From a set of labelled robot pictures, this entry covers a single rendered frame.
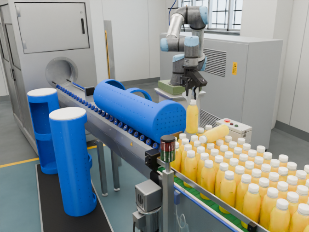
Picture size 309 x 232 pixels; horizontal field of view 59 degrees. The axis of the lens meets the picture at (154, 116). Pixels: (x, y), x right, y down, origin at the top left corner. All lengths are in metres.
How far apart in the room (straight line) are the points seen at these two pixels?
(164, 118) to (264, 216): 0.80
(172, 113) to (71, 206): 1.25
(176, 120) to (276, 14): 2.78
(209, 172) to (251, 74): 2.08
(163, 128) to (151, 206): 0.47
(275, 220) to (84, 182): 1.61
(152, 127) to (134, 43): 5.60
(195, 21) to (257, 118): 1.90
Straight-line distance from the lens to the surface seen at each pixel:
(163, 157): 1.15
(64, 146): 2.19
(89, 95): 2.78
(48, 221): 2.58
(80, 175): 2.31
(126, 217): 2.67
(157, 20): 7.36
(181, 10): 1.91
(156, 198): 1.54
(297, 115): 4.43
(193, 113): 1.54
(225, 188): 1.25
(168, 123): 1.69
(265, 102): 3.50
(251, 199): 1.18
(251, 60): 3.19
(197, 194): 1.42
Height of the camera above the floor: 1.73
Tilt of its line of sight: 20 degrees down
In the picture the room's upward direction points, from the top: 1 degrees counter-clockwise
